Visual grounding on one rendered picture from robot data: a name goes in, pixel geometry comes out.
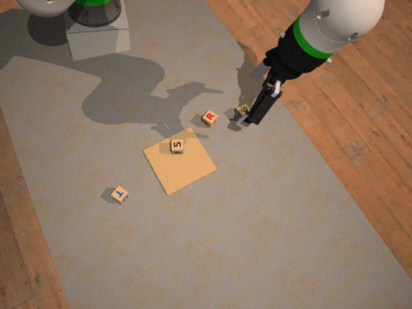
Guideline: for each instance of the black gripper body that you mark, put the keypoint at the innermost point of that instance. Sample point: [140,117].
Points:
[282,72]

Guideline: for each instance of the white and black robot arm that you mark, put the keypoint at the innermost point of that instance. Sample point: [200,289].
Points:
[324,26]

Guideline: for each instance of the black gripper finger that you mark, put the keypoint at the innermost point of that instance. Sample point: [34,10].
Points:
[263,67]
[263,103]

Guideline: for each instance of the tan square mat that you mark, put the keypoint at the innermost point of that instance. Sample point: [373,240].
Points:
[176,171]

